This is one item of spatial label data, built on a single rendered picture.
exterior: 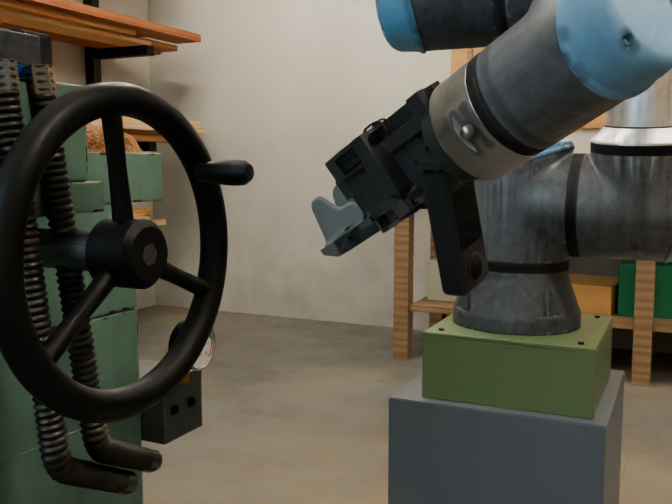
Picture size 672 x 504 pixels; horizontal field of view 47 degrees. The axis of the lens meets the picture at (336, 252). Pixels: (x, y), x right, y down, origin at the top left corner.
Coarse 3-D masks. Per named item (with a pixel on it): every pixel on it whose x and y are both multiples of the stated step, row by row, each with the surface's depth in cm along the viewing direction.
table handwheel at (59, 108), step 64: (64, 128) 58; (192, 128) 72; (0, 192) 54; (128, 192) 65; (0, 256) 53; (64, 256) 67; (128, 256) 63; (0, 320) 54; (64, 320) 60; (192, 320) 75; (64, 384) 59
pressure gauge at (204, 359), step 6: (180, 324) 96; (174, 330) 95; (174, 336) 95; (210, 336) 98; (210, 342) 98; (168, 348) 95; (204, 348) 97; (210, 348) 98; (204, 354) 97; (210, 354) 99; (198, 360) 96; (204, 360) 97; (210, 360) 98; (198, 366) 96; (204, 366) 97; (186, 378) 97
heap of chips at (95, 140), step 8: (88, 128) 92; (96, 128) 92; (88, 136) 91; (96, 136) 91; (128, 136) 95; (88, 144) 91; (96, 144) 91; (104, 144) 91; (128, 144) 94; (136, 144) 95; (144, 152) 96; (152, 152) 97
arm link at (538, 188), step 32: (544, 160) 108; (576, 160) 108; (480, 192) 112; (512, 192) 108; (544, 192) 107; (576, 192) 105; (512, 224) 109; (544, 224) 107; (512, 256) 109; (544, 256) 109; (576, 256) 111
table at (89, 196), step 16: (96, 160) 87; (128, 160) 92; (144, 160) 95; (160, 160) 97; (96, 176) 87; (128, 176) 92; (144, 176) 95; (160, 176) 97; (80, 192) 72; (96, 192) 74; (144, 192) 95; (160, 192) 98; (80, 208) 72; (96, 208) 74
